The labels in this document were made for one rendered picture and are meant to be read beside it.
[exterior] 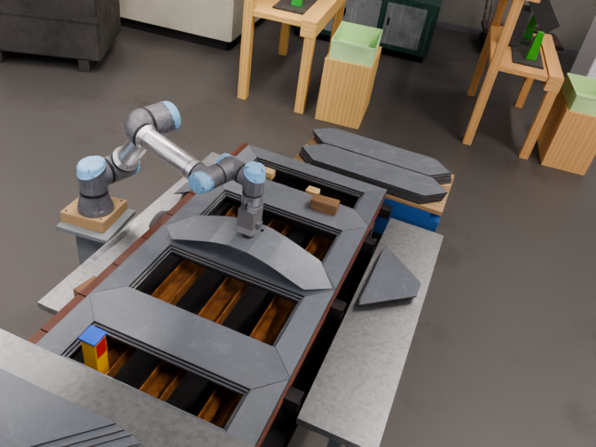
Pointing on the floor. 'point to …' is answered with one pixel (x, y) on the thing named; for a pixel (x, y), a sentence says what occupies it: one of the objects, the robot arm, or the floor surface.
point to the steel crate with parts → (59, 28)
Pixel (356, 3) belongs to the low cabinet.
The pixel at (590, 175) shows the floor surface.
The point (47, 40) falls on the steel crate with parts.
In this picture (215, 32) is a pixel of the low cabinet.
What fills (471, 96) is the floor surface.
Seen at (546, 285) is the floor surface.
